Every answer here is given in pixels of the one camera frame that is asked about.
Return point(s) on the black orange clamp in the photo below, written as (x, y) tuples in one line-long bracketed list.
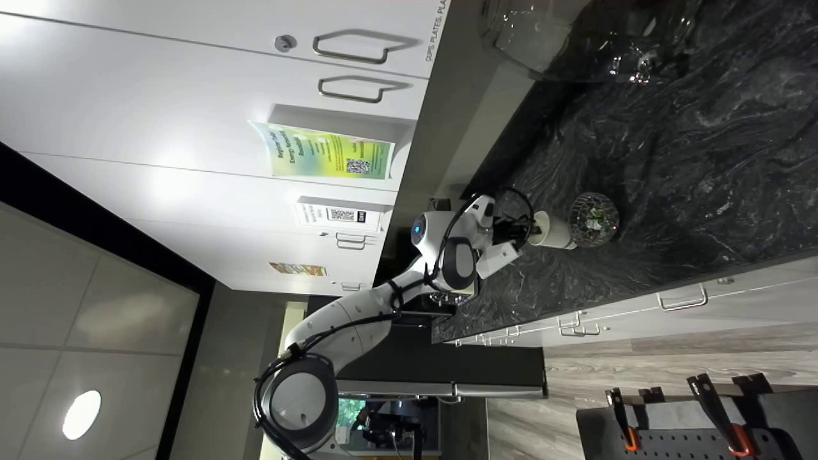
[(720, 416), (624, 421)]

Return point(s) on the round wall cabinet lock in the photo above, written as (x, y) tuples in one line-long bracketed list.
[(285, 42)]

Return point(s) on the white paper cup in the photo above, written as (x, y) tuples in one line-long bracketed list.
[(552, 230)]

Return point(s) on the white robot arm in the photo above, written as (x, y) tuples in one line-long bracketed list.
[(358, 319)]

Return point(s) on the green paper flyer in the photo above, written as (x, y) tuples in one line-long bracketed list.
[(329, 154)]

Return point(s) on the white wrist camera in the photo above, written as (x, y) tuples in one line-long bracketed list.
[(496, 258)]

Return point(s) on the white base cabinet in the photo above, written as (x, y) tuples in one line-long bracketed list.
[(751, 296)]

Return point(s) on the black pegboard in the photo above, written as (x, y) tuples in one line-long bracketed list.
[(707, 446)]

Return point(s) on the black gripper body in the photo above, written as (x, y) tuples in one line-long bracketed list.
[(508, 233)]

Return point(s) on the white wall cabinet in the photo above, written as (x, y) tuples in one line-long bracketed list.
[(129, 111)]

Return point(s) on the patterned glass bowl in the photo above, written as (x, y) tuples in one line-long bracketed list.
[(595, 217)]

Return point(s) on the large clear glass jar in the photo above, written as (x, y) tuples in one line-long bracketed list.
[(533, 39)]

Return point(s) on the round ceiling light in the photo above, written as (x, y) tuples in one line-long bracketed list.
[(81, 415)]

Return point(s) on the yellow cabinet sticker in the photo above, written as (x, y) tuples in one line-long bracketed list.
[(298, 268)]

